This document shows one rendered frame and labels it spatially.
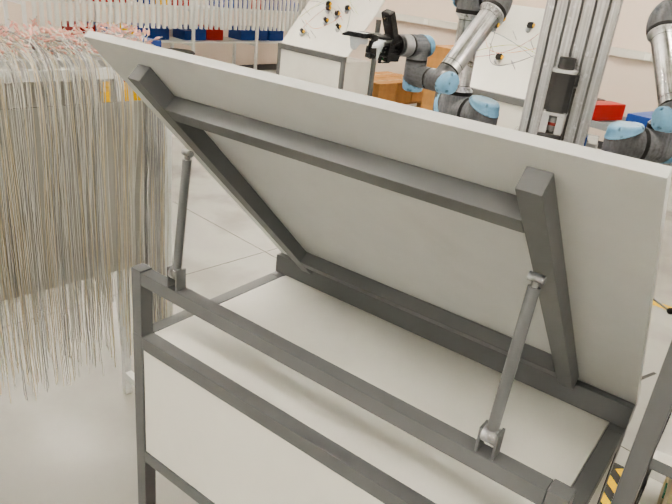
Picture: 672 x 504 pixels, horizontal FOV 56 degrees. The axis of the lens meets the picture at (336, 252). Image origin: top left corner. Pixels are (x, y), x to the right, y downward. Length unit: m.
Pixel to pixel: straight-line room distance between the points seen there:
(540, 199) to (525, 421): 0.88
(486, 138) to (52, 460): 2.16
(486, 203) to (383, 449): 0.69
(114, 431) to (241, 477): 1.12
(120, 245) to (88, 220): 0.15
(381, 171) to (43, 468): 1.93
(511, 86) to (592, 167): 5.60
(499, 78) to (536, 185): 5.67
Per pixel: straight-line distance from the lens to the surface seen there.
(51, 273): 2.13
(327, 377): 1.35
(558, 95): 2.49
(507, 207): 0.99
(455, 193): 1.02
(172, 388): 1.80
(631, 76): 9.01
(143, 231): 2.19
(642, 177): 0.85
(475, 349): 1.84
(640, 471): 1.32
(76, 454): 2.70
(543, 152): 0.88
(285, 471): 1.60
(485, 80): 6.60
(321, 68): 8.03
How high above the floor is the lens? 1.76
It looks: 24 degrees down
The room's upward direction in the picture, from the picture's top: 6 degrees clockwise
